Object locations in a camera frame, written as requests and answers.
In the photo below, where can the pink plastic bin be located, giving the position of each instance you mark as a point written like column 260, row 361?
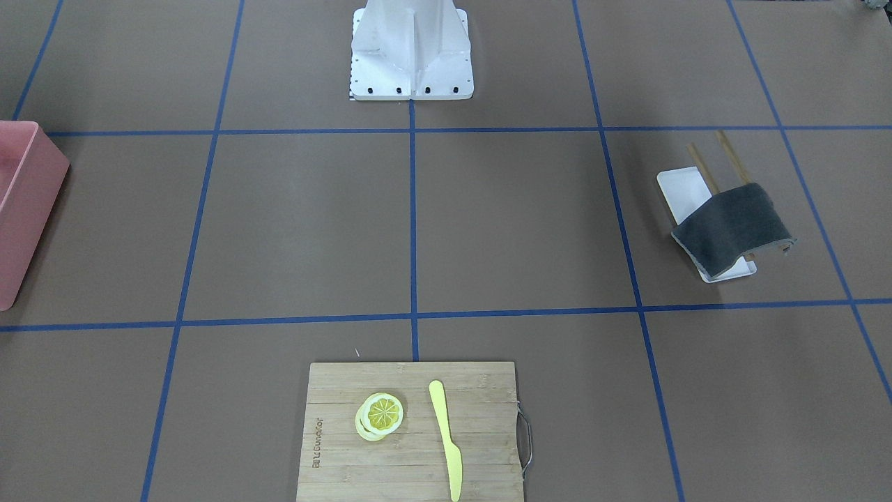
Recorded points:
column 33, row 170

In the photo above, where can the yellow plastic knife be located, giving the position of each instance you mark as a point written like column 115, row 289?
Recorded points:
column 453, row 456

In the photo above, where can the white towel rack tray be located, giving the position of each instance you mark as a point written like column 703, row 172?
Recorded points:
column 685, row 191

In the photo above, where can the lemon slice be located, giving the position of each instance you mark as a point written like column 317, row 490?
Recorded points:
column 378, row 416

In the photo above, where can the wooden rack bar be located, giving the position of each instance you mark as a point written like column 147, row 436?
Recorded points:
column 702, row 167
column 733, row 156

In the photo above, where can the dark grey cloth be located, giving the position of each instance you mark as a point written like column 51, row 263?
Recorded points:
column 729, row 226

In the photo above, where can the bamboo cutting board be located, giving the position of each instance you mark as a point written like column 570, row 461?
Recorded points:
column 409, row 464

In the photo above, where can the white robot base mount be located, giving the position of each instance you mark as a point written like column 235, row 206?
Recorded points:
column 411, row 50

